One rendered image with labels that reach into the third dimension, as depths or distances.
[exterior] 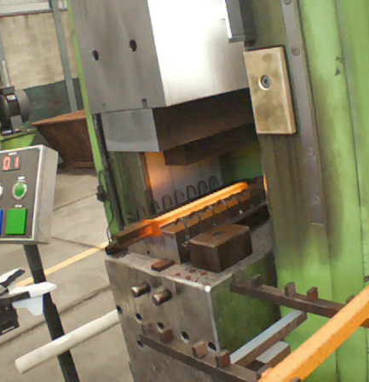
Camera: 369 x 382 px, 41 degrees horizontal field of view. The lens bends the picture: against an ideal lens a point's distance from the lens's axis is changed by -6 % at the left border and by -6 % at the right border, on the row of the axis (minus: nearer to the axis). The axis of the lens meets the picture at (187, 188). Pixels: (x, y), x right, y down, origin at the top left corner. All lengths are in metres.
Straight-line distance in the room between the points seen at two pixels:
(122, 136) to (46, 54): 9.39
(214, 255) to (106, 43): 0.53
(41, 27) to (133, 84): 9.51
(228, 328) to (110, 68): 0.63
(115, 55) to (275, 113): 0.39
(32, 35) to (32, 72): 0.76
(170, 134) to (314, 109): 0.33
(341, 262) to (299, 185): 0.18
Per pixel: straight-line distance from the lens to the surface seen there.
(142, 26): 1.08
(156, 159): 1.44
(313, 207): 1.05
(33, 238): 1.46
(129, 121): 1.16
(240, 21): 1.02
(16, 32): 10.30
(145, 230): 1.19
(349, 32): 0.95
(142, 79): 1.10
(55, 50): 10.69
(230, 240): 1.10
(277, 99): 1.01
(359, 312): 0.75
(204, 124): 1.19
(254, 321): 1.18
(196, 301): 1.08
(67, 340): 1.56
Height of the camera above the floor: 1.35
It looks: 14 degrees down
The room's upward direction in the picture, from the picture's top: 10 degrees counter-clockwise
